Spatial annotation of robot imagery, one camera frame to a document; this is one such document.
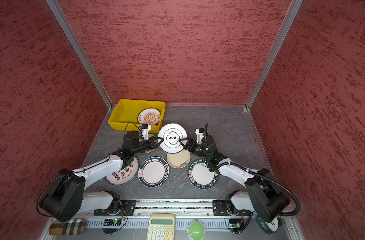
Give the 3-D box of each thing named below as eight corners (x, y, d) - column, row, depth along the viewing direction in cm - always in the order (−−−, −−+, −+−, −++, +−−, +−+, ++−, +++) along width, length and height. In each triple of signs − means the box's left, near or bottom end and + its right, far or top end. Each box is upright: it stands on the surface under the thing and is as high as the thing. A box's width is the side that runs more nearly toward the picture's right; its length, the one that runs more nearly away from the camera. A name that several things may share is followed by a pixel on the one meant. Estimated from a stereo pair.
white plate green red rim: (135, 187, 82) (134, 186, 81) (141, 157, 94) (141, 156, 92) (167, 187, 83) (167, 186, 81) (170, 157, 94) (169, 156, 93)
